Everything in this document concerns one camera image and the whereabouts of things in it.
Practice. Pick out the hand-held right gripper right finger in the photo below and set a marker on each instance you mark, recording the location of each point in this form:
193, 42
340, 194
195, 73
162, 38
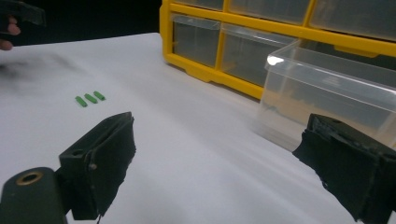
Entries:
351, 168

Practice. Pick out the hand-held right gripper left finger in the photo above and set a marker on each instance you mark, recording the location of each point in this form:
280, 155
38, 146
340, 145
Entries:
102, 161

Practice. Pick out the small green plastic piece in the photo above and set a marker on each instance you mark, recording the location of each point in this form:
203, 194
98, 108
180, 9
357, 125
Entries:
81, 101
99, 95
91, 98

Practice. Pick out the clear plastic drawer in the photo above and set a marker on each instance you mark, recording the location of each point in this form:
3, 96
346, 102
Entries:
267, 9
194, 42
327, 90
199, 3
246, 56

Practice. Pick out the yellow plastic drawer cabinet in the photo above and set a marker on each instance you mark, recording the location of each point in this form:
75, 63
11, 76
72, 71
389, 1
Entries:
199, 71

